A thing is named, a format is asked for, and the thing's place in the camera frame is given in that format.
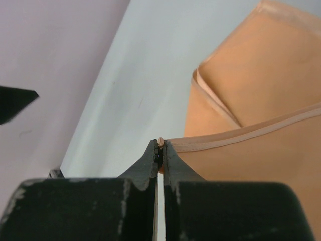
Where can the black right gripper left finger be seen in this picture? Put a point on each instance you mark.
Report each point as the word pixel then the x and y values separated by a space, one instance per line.
pixel 121 208

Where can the orange cloth napkin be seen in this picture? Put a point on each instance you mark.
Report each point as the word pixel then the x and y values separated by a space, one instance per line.
pixel 254 105

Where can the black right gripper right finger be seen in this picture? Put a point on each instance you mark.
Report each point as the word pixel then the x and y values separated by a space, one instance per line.
pixel 197 209

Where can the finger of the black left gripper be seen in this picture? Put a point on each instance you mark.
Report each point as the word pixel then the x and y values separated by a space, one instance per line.
pixel 13 101

